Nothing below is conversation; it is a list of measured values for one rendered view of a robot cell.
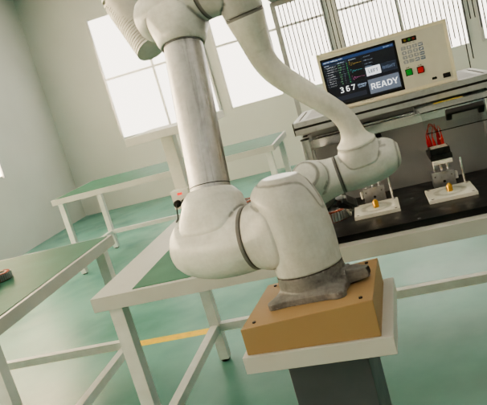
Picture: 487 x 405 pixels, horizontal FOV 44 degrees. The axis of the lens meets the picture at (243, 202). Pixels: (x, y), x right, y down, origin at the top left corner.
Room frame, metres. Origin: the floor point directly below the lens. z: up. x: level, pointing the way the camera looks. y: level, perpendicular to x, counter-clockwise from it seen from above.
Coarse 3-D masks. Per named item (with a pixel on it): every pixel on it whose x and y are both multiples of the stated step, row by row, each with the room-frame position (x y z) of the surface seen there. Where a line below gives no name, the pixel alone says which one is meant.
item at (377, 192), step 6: (372, 186) 2.11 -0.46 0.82; (378, 186) 2.10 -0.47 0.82; (366, 192) 2.11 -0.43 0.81; (372, 192) 2.10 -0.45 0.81; (378, 192) 2.10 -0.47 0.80; (384, 192) 2.09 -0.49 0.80; (366, 198) 2.11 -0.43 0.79; (372, 198) 2.10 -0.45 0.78; (378, 198) 2.10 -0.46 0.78; (384, 198) 2.09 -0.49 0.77
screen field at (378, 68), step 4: (392, 60) 2.07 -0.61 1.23; (380, 64) 2.08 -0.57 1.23; (384, 64) 2.08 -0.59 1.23; (388, 64) 2.08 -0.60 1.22; (392, 64) 2.07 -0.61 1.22; (368, 68) 2.09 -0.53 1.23; (372, 68) 2.09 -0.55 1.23; (376, 68) 2.09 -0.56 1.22; (380, 68) 2.08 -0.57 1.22; (384, 68) 2.08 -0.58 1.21; (388, 68) 2.08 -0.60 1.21; (392, 68) 2.07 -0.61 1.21; (368, 72) 2.09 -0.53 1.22; (372, 72) 2.09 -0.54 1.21; (376, 72) 2.09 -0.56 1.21; (380, 72) 2.08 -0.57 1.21
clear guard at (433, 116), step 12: (456, 96) 2.00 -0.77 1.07; (468, 96) 1.92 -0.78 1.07; (480, 96) 1.83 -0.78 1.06; (420, 108) 1.95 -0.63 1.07; (432, 108) 1.87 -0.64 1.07; (444, 108) 1.82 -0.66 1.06; (432, 120) 1.81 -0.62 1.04; (444, 120) 1.79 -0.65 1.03; (456, 120) 1.78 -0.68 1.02; (468, 120) 1.77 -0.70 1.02; (480, 120) 1.75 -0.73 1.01; (432, 132) 1.78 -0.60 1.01
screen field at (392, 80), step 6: (396, 72) 2.07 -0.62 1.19; (378, 78) 2.09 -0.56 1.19; (384, 78) 2.08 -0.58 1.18; (390, 78) 2.08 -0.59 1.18; (396, 78) 2.07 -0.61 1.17; (372, 84) 2.09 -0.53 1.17; (378, 84) 2.09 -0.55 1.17; (384, 84) 2.08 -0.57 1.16; (390, 84) 2.08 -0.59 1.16; (396, 84) 2.07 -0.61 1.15; (372, 90) 2.09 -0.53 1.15; (378, 90) 2.09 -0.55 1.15; (384, 90) 2.08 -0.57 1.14
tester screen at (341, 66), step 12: (372, 48) 2.08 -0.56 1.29; (384, 48) 2.08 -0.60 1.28; (336, 60) 2.12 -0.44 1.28; (348, 60) 2.11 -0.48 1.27; (360, 60) 2.10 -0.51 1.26; (372, 60) 2.09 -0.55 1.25; (384, 60) 2.08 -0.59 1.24; (324, 72) 2.13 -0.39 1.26; (336, 72) 2.12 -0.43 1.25; (348, 72) 2.11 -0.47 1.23; (360, 72) 2.10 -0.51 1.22; (384, 72) 2.08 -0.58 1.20; (336, 84) 2.12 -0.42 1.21; (348, 84) 2.11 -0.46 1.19; (360, 84) 2.10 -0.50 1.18; (336, 96) 2.12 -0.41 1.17; (360, 96) 2.10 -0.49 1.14
